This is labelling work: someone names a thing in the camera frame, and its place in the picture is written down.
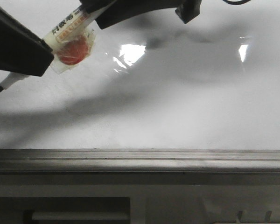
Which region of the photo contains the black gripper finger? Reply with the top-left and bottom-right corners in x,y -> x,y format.
80,0 -> 201,29
0,7 -> 54,77

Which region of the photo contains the white whiteboard marker pen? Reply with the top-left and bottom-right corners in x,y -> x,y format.
0,7 -> 90,92

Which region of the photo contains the red magnet taped to marker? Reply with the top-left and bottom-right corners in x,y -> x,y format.
51,28 -> 96,74

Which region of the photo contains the white whiteboard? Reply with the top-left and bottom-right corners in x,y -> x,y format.
0,0 -> 280,150

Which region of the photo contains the grey aluminium whiteboard tray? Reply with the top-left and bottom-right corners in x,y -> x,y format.
0,149 -> 280,173

